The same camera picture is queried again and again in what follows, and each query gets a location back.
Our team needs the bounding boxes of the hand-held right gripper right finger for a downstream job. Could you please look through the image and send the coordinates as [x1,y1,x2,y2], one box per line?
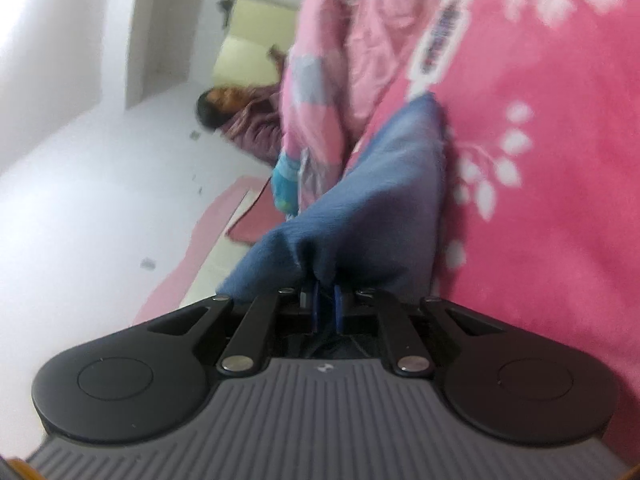
[332,282,506,378]

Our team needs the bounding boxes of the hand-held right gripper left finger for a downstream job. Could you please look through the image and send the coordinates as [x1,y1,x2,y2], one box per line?
[147,280,321,378]

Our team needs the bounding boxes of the blue denim jeans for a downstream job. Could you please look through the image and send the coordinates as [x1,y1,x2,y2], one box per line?
[217,94,448,361]

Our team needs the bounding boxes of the red pillow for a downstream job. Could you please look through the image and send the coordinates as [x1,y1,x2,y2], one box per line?
[225,180,293,247]

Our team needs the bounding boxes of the white pink padded headboard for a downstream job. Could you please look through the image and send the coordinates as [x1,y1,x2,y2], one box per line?
[132,177,281,327]

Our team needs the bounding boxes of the teal pink striped quilt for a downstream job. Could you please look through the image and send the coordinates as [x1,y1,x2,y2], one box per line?
[272,152,302,215]

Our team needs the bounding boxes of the pink grey floral quilt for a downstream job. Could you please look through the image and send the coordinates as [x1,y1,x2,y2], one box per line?
[277,0,451,211]

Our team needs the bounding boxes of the pink floral bed sheet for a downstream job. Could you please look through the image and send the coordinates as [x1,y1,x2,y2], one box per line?
[345,0,640,411]

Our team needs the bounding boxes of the pale yellow wardrobe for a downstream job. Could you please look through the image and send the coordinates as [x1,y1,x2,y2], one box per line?
[212,0,301,87]

